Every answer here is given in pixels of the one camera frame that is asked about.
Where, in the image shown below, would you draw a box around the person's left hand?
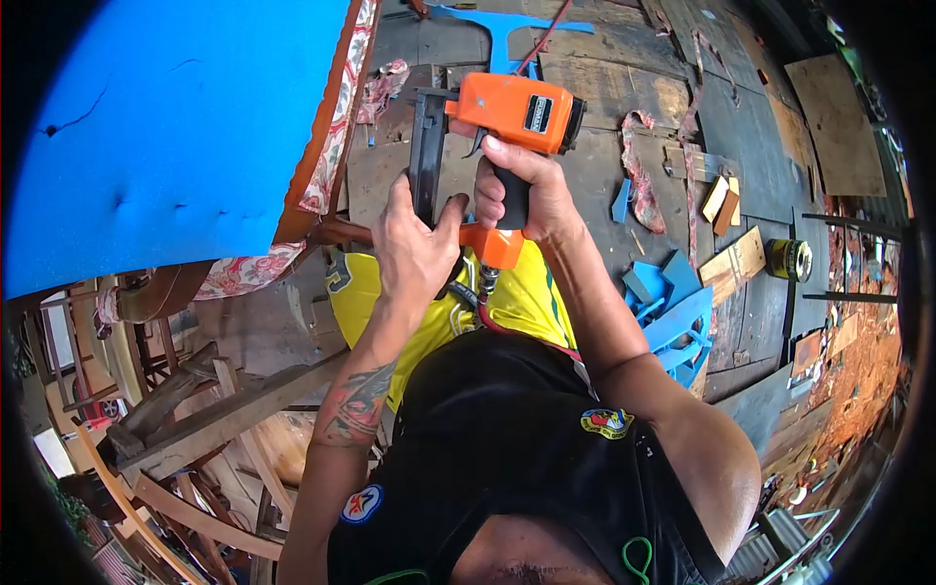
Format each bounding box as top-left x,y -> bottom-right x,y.
370,172 -> 470,310

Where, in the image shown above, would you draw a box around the person's right hand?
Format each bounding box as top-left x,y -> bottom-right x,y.
448,119 -> 587,247

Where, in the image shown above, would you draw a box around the person's left thumb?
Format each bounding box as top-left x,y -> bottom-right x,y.
431,193 -> 470,242

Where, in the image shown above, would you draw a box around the person's left index finger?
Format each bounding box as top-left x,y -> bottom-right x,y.
386,172 -> 416,229

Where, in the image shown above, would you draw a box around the person's right thumb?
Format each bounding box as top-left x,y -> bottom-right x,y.
481,135 -> 549,176

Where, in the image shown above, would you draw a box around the person's right fingers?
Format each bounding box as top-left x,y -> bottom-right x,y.
473,174 -> 507,230

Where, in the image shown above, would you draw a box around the orange pneumatic staple gun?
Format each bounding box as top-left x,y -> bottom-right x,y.
407,72 -> 589,272

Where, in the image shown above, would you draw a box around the crumpled floral fabric scrap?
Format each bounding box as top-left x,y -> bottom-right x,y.
357,58 -> 412,127

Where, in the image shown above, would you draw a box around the person's legs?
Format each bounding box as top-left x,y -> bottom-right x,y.
325,240 -> 580,414

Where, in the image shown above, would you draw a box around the blue foam cutout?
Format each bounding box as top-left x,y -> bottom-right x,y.
427,3 -> 596,77

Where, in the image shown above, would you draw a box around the small blue foam piece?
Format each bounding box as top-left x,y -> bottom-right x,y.
610,177 -> 634,225

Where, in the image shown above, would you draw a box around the floral fabric strip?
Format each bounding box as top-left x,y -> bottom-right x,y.
620,110 -> 668,236

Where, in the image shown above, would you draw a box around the long thin fabric strip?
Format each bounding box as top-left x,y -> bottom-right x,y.
676,28 -> 741,273

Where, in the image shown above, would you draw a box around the small wooden blocks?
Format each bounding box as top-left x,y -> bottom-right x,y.
701,174 -> 742,238

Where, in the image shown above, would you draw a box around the pile of blue foam scraps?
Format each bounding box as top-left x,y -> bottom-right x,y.
622,249 -> 715,390

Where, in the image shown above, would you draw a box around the short wooden plank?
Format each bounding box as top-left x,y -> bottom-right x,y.
698,225 -> 767,307

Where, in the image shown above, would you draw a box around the person's body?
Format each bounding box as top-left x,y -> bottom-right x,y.
276,329 -> 763,585

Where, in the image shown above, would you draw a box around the blue foam sheet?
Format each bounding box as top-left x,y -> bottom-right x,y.
3,0 -> 353,301

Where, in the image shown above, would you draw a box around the rough wooden beams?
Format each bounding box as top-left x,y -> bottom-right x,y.
106,342 -> 352,480

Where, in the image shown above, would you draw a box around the yellow and black tin can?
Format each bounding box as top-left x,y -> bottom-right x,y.
763,237 -> 815,284

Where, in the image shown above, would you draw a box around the plywood board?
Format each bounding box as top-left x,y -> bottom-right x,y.
784,53 -> 888,198

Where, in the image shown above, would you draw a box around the black metal railing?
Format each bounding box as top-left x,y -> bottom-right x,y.
800,211 -> 905,306

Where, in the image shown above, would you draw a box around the corrugated metal sheet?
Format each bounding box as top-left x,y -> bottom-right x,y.
722,507 -> 836,585

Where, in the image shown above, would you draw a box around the red air hose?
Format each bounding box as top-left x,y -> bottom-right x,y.
474,0 -> 585,363

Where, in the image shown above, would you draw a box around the curved wooden frame parts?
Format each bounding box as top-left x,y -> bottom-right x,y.
72,423 -> 297,585

